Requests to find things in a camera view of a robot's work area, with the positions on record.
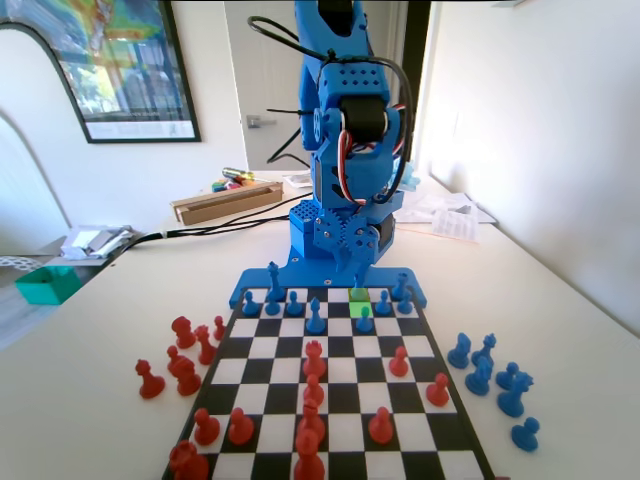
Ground black and white chessboard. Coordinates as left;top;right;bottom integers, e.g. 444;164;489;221
162;284;496;480

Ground silver white packaging pile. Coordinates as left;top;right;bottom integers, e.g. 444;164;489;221
62;224;136;261

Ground printed paper sheet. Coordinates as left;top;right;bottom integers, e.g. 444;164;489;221
430;208;480;245

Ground thin black cable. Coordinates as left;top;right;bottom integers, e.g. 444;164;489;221
266;127;314;169

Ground long cardboard box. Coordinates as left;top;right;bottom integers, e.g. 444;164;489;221
169;181;285;226

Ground red chess queen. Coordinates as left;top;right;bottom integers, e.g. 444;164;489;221
194;324;218;365

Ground green plastic box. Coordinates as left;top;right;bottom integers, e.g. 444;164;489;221
14;266;83;306

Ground blue chess knight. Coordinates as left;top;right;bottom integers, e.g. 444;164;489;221
447;333;472;369
464;356;495;396

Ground red chess rook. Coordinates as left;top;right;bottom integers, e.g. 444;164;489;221
302;339;328;379
169;439;211;480

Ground black framed map poster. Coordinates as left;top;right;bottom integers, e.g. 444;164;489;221
0;0;203;145

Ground black cable bundle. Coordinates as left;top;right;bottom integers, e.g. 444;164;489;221
102;197;309;264

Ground white paper stack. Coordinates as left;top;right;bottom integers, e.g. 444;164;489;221
399;192;497;225

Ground red chess bishop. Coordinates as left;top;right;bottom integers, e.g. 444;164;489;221
298;397;326;444

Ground white arched panel dark rim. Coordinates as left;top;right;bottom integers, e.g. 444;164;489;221
0;18;94;261

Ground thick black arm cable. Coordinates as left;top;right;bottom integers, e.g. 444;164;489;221
248;16;416;176

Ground red chess king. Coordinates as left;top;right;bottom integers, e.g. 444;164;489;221
293;428;326;480

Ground blue chess pieces on board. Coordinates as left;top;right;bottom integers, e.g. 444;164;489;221
228;266;430;309

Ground white dotted fabric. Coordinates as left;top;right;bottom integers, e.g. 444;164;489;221
0;254;39;274

